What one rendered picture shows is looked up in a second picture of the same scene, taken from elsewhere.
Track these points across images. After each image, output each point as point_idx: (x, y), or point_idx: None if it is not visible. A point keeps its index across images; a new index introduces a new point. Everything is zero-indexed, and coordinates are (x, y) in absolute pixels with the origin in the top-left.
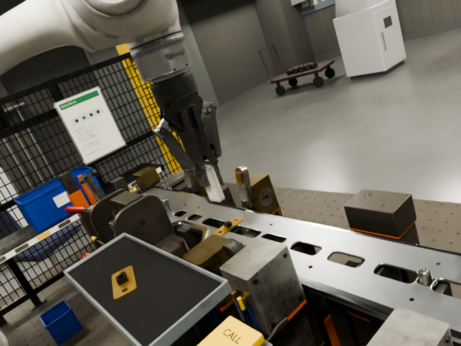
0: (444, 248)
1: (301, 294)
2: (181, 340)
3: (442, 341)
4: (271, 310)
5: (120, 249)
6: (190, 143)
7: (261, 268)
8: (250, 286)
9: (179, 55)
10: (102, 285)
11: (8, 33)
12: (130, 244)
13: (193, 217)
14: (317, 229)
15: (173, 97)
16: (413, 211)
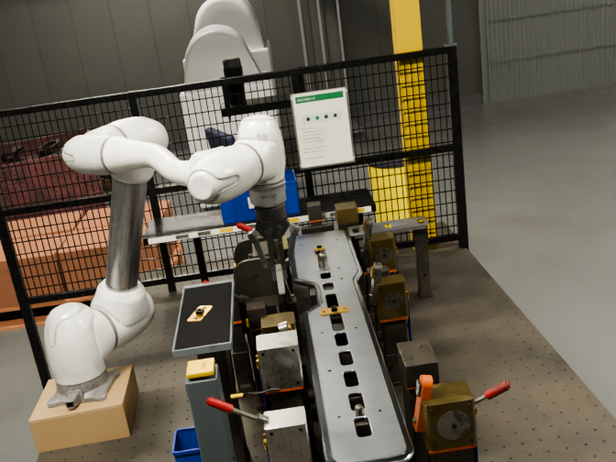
0: (528, 440)
1: (299, 381)
2: (218, 365)
3: (295, 427)
4: (269, 378)
5: (220, 291)
6: (269, 249)
7: (269, 348)
8: (258, 355)
9: (270, 197)
10: (191, 309)
11: (170, 175)
12: (228, 290)
13: (330, 286)
14: (370, 350)
15: (260, 219)
16: (435, 376)
